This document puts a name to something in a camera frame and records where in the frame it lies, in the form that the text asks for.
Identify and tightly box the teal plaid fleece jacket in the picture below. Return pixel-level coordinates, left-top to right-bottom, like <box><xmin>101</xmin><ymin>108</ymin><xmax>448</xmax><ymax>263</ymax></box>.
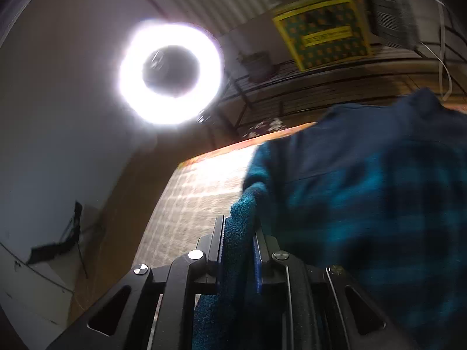
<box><xmin>191</xmin><ymin>87</ymin><xmax>467</xmax><ymax>350</ymax></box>

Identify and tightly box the white lamp cable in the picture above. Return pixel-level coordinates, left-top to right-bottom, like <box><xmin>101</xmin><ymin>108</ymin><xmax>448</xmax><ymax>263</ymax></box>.
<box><xmin>419</xmin><ymin>0</ymin><xmax>453</xmax><ymax>101</ymax></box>

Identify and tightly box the black tripod stand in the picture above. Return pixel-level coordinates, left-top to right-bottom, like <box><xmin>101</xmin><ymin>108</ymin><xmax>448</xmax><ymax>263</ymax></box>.
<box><xmin>26</xmin><ymin>200</ymin><xmax>90</xmax><ymax>279</ymax></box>

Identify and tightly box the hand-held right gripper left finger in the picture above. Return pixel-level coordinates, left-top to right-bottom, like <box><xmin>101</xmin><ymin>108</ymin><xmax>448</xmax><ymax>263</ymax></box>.
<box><xmin>46</xmin><ymin>216</ymin><xmax>227</xmax><ymax>350</ymax></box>

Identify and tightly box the dark plant pot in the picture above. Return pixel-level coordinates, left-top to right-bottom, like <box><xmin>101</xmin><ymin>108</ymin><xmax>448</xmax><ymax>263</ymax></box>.
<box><xmin>239</xmin><ymin>53</ymin><xmax>275</xmax><ymax>83</ymax></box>

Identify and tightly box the grey plaid coat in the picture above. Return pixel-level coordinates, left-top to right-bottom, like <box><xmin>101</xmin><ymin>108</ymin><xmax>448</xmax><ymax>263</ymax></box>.
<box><xmin>361</xmin><ymin>0</ymin><xmax>424</xmax><ymax>50</ymax></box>

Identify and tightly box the black metal clothes rack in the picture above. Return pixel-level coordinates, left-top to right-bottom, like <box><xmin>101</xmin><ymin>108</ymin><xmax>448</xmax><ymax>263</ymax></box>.
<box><xmin>217</xmin><ymin>42</ymin><xmax>467</xmax><ymax>137</ymax></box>

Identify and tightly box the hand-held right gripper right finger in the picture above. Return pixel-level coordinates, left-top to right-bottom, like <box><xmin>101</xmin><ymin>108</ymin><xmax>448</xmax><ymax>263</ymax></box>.
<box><xmin>253</xmin><ymin>228</ymin><xmax>417</xmax><ymax>350</ymax></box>

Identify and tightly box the yellow green patterned box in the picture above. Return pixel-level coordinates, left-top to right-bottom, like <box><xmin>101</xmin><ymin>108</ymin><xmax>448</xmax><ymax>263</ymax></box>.
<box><xmin>272</xmin><ymin>0</ymin><xmax>373</xmax><ymax>71</ymax></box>

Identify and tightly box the ring light on tripod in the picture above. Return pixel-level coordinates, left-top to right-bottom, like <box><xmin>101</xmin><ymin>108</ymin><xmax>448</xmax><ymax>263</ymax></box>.
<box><xmin>117</xmin><ymin>18</ymin><xmax>224</xmax><ymax>126</ymax></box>

